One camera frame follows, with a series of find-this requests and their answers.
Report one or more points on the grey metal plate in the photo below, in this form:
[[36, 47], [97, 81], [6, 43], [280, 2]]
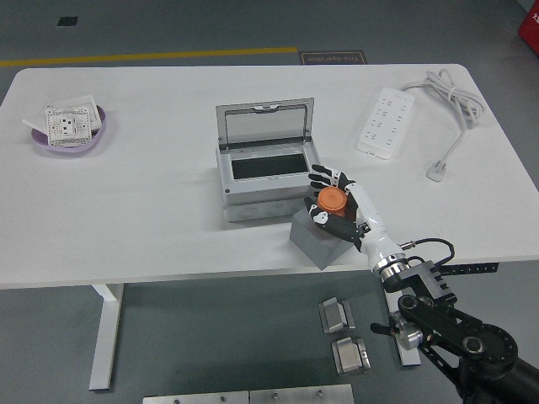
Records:
[[299, 395], [193, 398]]

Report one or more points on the white cover plate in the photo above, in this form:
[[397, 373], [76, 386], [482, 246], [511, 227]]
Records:
[[84, 101]]

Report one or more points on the orange cylinder object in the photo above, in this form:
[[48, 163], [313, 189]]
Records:
[[330, 200]]

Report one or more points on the white socket panel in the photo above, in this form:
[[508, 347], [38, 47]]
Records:
[[67, 126]]

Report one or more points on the white power strip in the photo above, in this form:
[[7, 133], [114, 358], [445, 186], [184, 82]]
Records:
[[385, 122]]

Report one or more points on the grey cube holder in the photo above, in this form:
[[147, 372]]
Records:
[[311, 248]]

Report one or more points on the grey lidded junction box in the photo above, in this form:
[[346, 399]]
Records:
[[261, 191]]

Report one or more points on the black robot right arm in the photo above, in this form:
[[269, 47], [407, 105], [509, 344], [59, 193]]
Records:
[[442, 320]]

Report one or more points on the black table control panel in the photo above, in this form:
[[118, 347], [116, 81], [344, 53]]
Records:
[[476, 268]]

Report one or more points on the red box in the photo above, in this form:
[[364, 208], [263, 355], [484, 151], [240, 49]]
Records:
[[529, 25]]

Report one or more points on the purple bowl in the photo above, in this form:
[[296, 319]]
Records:
[[42, 145]]

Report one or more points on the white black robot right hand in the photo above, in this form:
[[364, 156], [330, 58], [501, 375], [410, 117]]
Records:
[[375, 229]]

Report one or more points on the grey metal block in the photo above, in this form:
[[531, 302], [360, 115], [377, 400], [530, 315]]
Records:
[[349, 357], [334, 315]]

